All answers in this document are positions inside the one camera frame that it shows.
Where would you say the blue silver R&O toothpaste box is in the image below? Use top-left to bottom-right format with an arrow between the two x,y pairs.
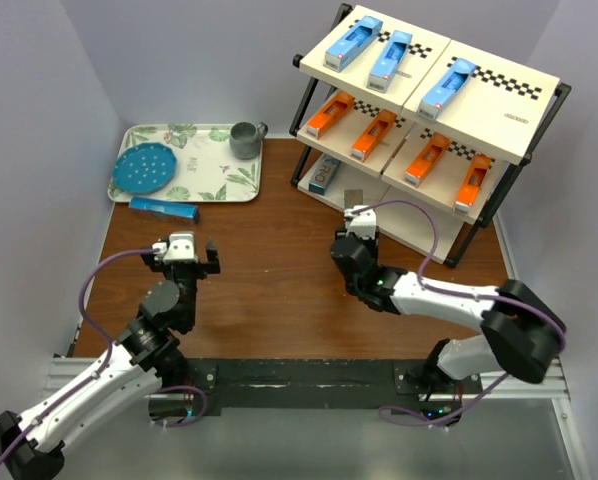
129,197 -> 200,224

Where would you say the orange Curaprox box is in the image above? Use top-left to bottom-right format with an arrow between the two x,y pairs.
454,154 -> 493,213
306,91 -> 355,139
351,109 -> 397,162

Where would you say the orange Curaprox box flap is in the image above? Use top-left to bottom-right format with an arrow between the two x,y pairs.
405,133 -> 451,187

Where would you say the light blue Curaprox box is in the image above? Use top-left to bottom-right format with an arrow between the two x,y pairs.
417,58 -> 477,121
367,30 -> 413,93
324,15 -> 383,72

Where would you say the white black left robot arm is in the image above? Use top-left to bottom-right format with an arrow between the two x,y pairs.
0,231 -> 221,479

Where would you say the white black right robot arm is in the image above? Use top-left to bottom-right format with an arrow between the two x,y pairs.
330,229 -> 567,393

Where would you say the cream three tier shelf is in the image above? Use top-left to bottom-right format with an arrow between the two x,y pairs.
290,16 -> 571,268

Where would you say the leaf patterned serving tray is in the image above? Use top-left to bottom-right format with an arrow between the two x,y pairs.
119,123 -> 262,203

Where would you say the teal dotted plate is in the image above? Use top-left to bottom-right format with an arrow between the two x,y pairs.
112,142 -> 178,195

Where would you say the grey ceramic mug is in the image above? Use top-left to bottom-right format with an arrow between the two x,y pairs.
229,122 -> 269,160

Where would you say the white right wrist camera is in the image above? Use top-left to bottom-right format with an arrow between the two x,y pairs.
343,205 -> 378,240

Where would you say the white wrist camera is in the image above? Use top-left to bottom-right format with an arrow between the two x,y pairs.
152,231 -> 198,263
343,205 -> 378,240

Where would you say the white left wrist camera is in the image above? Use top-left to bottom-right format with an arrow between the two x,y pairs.
152,231 -> 198,263

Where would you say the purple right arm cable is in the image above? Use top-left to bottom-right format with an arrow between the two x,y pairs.
351,200 -> 568,426

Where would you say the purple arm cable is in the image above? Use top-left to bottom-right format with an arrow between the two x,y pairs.
351,200 -> 568,426
0,248 -> 209,480

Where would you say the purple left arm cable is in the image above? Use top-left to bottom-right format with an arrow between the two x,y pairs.
0,248 -> 209,480

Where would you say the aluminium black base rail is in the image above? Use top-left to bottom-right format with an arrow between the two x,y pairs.
18,224 -> 593,480

